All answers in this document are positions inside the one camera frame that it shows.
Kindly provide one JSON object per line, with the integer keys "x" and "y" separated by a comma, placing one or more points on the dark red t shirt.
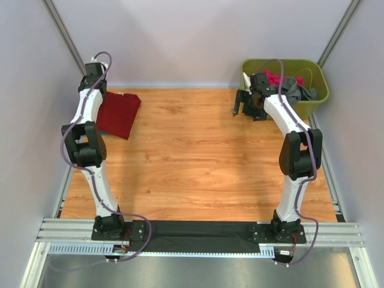
{"x": 117, "y": 113}

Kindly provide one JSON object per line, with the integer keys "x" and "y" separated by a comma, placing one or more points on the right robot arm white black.
{"x": 300, "y": 155}

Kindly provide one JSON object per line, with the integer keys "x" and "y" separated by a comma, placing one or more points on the grey t shirt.
{"x": 295, "y": 94}

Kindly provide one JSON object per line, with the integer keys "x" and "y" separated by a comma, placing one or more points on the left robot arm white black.
{"x": 83, "y": 147}

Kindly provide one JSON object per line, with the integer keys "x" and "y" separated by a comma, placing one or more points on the pink t shirt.
{"x": 271, "y": 79}

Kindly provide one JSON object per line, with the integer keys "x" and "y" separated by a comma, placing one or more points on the left aluminium corner post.
{"x": 65, "y": 35}

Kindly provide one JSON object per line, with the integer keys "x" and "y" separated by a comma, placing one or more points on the aluminium corner post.
{"x": 65, "y": 35}
{"x": 346, "y": 18}

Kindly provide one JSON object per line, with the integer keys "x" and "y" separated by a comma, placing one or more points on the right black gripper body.
{"x": 249, "y": 108}

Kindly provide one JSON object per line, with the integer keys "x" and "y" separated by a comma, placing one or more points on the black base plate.
{"x": 201, "y": 236}

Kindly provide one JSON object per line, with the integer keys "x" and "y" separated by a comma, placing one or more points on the right aluminium corner post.
{"x": 346, "y": 18}

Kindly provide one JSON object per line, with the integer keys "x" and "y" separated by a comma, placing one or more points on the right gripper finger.
{"x": 239, "y": 98}
{"x": 260, "y": 118}

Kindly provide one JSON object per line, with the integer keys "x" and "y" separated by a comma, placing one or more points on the aluminium frame rail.
{"x": 79, "y": 230}

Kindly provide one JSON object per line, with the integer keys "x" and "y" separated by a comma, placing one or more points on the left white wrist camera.
{"x": 99, "y": 61}

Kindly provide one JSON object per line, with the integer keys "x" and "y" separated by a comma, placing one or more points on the olive green plastic bin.
{"x": 311, "y": 81}

